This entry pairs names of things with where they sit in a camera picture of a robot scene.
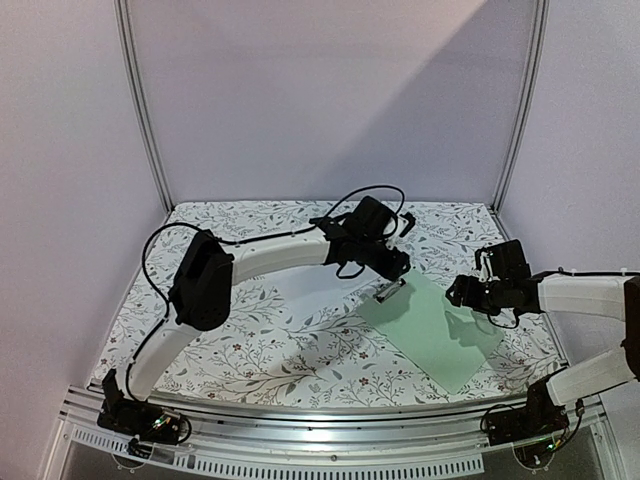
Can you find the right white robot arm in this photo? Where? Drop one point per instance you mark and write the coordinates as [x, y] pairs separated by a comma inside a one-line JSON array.
[[597, 317]]

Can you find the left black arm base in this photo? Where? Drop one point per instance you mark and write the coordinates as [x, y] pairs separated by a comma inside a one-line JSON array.
[[141, 420]]

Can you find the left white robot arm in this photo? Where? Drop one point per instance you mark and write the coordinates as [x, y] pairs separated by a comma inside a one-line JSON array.
[[199, 299]]

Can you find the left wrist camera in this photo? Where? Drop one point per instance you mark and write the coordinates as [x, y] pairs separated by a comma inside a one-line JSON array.
[[373, 220]]

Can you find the green clipboard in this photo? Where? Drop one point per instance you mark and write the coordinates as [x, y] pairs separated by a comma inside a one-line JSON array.
[[449, 344]]

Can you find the front aluminium rail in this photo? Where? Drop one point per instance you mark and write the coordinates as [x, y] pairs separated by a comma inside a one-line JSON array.
[[331, 429]]

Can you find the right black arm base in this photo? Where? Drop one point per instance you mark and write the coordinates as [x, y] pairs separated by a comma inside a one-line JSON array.
[[506, 424]]

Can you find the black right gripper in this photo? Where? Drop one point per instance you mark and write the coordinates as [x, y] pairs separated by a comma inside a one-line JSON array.
[[461, 292]]

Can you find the right aluminium corner post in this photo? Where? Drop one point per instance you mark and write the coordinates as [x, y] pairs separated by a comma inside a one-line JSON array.
[[526, 94]]

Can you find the left aluminium corner post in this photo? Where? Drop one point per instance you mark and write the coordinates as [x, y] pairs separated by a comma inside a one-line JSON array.
[[124, 20]]

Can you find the aluminium corner post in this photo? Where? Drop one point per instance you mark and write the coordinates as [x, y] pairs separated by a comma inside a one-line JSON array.
[[124, 20], [526, 94]]

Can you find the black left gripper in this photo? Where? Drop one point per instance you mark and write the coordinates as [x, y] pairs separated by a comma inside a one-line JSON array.
[[393, 269]]

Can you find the perforated white cable tray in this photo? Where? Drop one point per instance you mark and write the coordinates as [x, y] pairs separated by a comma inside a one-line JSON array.
[[95, 455]]

